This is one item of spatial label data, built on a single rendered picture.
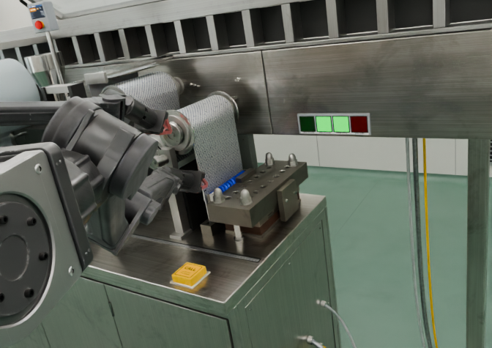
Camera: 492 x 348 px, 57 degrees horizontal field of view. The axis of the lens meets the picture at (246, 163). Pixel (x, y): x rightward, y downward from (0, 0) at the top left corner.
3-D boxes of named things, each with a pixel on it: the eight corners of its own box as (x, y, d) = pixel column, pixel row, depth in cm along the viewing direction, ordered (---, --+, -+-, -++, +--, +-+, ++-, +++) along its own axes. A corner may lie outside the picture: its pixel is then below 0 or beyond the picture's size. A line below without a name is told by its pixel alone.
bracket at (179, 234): (169, 239, 152) (148, 153, 142) (181, 230, 157) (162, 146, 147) (180, 241, 150) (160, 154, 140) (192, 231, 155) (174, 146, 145)
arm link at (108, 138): (85, 220, 47) (39, 195, 47) (125, 182, 56) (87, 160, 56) (116, 147, 43) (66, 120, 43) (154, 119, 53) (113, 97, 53)
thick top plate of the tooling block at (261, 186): (209, 221, 144) (206, 204, 142) (270, 174, 175) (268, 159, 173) (252, 228, 135) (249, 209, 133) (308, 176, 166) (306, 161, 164)
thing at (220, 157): (204, 201, 148) (193, 147, 142) (242, 174, 166) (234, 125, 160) (205, 201, 148) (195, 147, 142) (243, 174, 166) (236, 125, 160)
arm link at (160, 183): (157, 205, 86) (106, 177, 85) (142, 231, 86) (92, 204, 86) (187, 180, 129) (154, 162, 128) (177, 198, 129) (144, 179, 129)
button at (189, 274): (173, 282, 127) (170, 275, 126) (188, 268, 132) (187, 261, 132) (192, 287, 123) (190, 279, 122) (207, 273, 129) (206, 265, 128)
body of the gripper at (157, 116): (163, 134, 130) (147, 124, 123) (137, 130, 135) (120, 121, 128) (170, 113, 131) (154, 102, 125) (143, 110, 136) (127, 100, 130)
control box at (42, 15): (31, 34, 161) (23, 4, 158) (43, 32, 167) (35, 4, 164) (48, 31, 159) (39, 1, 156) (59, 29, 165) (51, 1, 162)
